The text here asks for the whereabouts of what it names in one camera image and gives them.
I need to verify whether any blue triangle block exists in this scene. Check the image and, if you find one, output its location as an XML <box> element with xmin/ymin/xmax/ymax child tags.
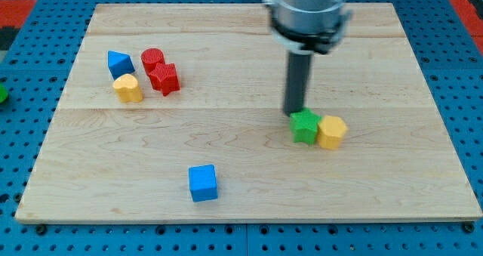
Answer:
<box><xmin>107</xmin><ymin>51</ymin><xmax>135</xmax><ymax>80</ymax></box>

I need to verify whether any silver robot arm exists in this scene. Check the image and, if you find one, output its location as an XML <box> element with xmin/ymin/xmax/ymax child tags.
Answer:
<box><xmin>263</xmin><ymin>0</ymin><xmax>352</xmax><ymax>116</ymax></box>

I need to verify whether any blue cube block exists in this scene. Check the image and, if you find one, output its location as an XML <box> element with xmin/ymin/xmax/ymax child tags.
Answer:
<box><xmin>188</xmin><ymin>165</ymin><xmax>218</xmax><ymax>202</ymax></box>

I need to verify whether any red star block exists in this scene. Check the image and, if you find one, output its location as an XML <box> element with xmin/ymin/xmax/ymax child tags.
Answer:
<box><xmin>148</xmin><ymin>63</ymin><xmax>180</xmax><ymax>96</ymax></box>

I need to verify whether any green block at left edge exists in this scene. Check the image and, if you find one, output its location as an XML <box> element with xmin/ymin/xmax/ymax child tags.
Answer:
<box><xmin>0</xmin><ymin>83</ymin><xmax>9</xmax><ymax>103</ymax></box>

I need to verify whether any yellow hexagon block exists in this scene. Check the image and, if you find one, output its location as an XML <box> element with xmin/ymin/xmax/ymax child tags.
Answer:
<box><xmin>316</xmin><ymin>116</ymin><xmax>348</xmax><ymax>150</ymax></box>

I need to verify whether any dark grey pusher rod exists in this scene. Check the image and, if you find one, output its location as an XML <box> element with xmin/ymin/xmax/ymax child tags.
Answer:
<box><xmin>283</xmin><ymin>52</ymin><xmax>312</xmax><ymax>116</ymax></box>

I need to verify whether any red cylinder block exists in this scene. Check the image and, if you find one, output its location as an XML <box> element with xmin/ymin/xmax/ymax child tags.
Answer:
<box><xmin>140</xmin><ymin>48</ymin><xmax>165</xmax><ymax>75</ymax></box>

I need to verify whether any yellow heart block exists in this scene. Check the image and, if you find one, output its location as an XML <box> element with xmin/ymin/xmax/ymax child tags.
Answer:
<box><xmin>112</xmin><ymin>73</ymin><xmax>143</xmax><ymax>103</ymax></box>

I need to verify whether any green star block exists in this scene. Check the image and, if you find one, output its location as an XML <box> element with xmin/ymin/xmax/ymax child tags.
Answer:
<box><xmin>290</xmin><ymin>108</ymin><xmax>322</xmax><ymax>145</ymax></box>

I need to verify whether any wooden board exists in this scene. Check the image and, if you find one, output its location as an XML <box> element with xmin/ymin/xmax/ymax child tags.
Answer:
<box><xmin>16</xmin><ymin>3</ymin><xmax>482</xmax><ymax>224</ymax></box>

